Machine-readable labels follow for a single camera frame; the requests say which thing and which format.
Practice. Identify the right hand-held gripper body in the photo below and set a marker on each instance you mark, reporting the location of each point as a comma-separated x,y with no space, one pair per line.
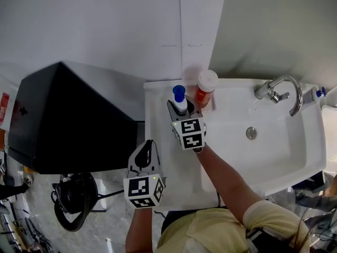
189,133

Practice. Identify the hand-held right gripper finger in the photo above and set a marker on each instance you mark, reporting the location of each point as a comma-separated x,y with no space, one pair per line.
194,107
173,109

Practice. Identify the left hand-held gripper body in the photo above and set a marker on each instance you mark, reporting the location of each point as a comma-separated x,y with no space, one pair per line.
143,190

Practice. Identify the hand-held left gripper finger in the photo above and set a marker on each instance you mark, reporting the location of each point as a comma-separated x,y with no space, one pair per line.
154,159
138,158

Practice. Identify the red bottle white cap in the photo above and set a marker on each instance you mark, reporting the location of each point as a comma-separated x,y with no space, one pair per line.
205,91

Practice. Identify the person's left forearm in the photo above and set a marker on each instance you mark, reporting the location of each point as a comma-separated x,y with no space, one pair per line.
139,231

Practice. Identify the person's right forearm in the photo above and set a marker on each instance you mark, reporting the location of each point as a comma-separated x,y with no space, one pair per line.
226,178

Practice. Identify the metal sink drain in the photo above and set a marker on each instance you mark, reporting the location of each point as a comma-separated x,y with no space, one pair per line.
251,132

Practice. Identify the black metal chair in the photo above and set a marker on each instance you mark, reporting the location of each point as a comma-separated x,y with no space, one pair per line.
76,202

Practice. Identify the black glass-door fridge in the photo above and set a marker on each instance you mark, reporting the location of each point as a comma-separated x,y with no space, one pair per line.
73,120

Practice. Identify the person's torso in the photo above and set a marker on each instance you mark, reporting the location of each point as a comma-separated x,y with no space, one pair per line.
210,233

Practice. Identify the white sink vanity cabinet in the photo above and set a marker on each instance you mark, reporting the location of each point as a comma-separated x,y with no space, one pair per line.
276,154

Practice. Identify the chrome faucet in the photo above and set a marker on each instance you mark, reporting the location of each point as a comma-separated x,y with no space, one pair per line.
295,93

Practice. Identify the translucent container red label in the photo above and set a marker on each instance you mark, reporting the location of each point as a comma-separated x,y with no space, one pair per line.
5,107

